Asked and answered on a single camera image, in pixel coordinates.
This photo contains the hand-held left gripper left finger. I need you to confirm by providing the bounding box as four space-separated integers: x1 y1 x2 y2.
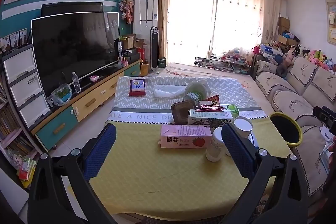
28 123 117 224

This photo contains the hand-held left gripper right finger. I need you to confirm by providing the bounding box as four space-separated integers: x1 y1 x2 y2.
221 123 310 224

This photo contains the white plastic bottle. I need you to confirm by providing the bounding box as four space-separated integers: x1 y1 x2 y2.
206 127 227 162

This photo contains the white paper cup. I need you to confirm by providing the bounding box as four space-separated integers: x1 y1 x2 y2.
233 116 253 139

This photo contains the green apple packet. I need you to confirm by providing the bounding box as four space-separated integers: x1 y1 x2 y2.
226 104 240 119

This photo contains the green and white carton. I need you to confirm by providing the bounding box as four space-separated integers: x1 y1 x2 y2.
187 109 234 126

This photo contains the yellow-rimmed black bin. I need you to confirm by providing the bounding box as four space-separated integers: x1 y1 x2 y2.
269 112 303 147

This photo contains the red snack wrapper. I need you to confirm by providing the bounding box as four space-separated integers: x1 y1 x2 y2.
196 95 226 112

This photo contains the pink strawberry milk carton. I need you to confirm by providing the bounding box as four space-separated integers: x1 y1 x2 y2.
160 124 213 149

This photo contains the brown plastic container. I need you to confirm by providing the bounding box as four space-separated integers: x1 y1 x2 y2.
171 101 196 125

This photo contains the green instant noodle cup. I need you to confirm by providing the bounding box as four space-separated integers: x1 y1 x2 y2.
183 80 211 107

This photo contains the white foam net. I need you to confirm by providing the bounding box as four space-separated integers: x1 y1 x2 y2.
154 84 189 97

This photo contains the beige sofa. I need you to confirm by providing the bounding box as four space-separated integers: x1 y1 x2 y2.
253 55 336 203

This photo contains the teal and yellow television cabinet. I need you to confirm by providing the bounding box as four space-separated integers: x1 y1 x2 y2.
31 59 142 152

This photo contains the yellow tablecloth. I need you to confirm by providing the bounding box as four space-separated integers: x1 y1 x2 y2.
87 119 293 222

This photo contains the pile of plush toys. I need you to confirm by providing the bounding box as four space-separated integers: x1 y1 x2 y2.
282 43 336 75

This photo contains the red tray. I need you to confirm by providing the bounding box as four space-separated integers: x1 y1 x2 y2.
129 79 146 97

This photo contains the plastic bag with greens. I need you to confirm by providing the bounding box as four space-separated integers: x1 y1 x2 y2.
51 84 72 106

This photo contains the clear water bottle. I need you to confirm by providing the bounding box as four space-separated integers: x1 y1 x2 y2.
72 72 82 94

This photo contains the grey chevron tablecloth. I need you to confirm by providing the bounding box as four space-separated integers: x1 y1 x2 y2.
105 76 269 128

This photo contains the blue cartoon tissue pack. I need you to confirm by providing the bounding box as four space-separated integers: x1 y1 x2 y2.
130 80 145 92

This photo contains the stack of colourful books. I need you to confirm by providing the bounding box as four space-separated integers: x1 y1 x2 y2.
17 157 37 188

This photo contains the floral floor sheet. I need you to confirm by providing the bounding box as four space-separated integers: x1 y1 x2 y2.
164 63 256 83

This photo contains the blue star bag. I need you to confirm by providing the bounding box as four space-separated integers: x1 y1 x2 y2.
260 44 283 59

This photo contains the bookshelf with books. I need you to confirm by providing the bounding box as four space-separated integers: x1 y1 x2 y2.
0 74 40 159

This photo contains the tall black box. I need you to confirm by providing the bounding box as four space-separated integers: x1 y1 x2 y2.
115 40 123 62

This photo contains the stack of cardboard boxes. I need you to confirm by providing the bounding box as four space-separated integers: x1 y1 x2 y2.
278 17 290 35

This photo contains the white plastic drawer cabinet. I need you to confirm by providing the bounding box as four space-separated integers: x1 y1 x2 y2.
2 44 52 130

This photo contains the large curved television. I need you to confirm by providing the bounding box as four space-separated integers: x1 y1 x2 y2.
31 12 120 98

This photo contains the cardboard box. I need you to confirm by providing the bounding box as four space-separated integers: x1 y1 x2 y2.
121 34 136 50
134 39 148 51

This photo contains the black tower fan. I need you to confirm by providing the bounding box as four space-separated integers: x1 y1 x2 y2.
149 26 161 75

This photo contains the beige sheer curtain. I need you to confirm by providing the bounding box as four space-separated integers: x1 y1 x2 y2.
157 0 286 67

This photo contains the hanging flower decoration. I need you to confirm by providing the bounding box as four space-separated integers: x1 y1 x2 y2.
119 0 135 24

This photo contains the white standing air conditioner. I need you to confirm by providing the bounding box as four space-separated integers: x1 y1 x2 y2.
133 0 159 35

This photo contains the framed wall picture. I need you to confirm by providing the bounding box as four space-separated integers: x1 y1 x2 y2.
325 0 336 45

